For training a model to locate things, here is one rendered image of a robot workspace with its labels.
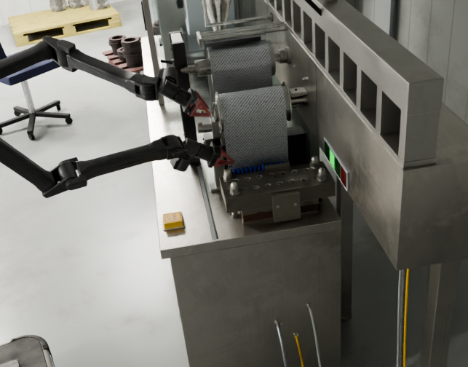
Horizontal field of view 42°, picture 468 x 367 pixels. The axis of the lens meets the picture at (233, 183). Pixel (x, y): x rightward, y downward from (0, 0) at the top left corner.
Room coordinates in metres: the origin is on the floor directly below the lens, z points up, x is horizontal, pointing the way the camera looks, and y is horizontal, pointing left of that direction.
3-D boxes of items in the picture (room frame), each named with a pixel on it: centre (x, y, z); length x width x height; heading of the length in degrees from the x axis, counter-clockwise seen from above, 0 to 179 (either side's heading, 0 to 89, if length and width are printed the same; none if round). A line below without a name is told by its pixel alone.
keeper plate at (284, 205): (1.81, -0.18, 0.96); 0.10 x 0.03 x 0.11; 96
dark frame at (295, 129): (2.12, -0.13, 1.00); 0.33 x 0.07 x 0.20; 96
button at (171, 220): (1.88, 0.24, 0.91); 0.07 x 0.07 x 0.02; 6
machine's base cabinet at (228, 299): (3.00, 0.07, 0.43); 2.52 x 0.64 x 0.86; 6
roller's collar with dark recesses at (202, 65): (2.31, 0.07, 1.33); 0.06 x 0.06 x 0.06; 6
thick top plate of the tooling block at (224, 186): (1.90, -0.16, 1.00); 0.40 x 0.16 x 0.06; 96
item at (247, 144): (2.01, -0.10, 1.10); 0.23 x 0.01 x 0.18; 96
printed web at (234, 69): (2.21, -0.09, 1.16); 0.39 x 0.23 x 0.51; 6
